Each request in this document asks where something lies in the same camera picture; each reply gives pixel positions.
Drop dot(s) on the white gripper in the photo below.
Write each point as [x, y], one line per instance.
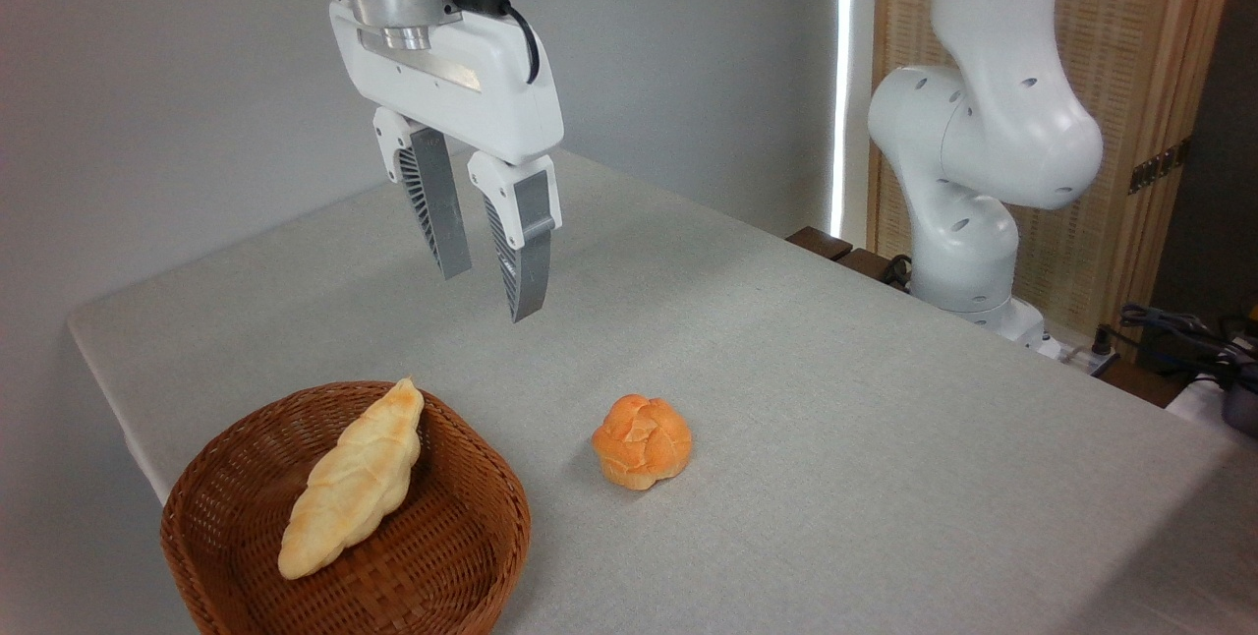
[472, 85]

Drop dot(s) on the round orange bread roll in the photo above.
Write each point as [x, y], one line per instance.
[641, 443]

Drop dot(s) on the long braided bread loaf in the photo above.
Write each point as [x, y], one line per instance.
[354, 483]

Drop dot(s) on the brown woven wicker basket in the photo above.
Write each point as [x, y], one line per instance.
[442, 547]

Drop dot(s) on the grey tablecloth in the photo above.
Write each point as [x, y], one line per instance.
[786, 419]

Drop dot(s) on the dark metal screen hinge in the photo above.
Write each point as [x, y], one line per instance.
[1158, 167]

